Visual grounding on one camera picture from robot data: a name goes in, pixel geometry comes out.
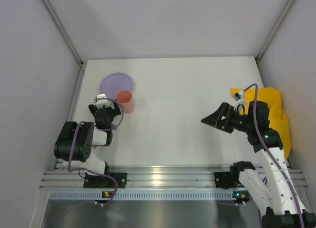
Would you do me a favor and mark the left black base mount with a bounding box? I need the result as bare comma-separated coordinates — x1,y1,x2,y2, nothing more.
83,173,127,189

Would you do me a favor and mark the pink plastic cup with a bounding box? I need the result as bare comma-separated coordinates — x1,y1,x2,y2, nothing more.
116,90,134,114

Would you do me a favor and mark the yellow Pikachu cloth placemat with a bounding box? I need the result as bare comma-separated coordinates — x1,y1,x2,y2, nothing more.
230,86,292,160

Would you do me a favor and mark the purple plastic plate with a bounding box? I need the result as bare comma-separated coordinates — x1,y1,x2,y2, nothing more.
99,73,134,99

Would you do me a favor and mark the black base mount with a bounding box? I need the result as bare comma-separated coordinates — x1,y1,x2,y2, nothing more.
214,172,244,190
83,173,127,189

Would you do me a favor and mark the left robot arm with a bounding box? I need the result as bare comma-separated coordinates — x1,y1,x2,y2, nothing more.
54,98,124,176

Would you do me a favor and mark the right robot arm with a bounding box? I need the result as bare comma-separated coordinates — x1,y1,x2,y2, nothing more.
201,101,316,228

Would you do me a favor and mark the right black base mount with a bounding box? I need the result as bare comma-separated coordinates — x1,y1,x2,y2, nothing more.
214,172,244,190

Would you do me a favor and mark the perforated cable duct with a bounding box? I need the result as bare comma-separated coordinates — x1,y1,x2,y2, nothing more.
49,190,250,202

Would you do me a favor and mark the aluminium rail frame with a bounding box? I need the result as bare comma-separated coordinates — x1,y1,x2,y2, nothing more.
39,165,308,190

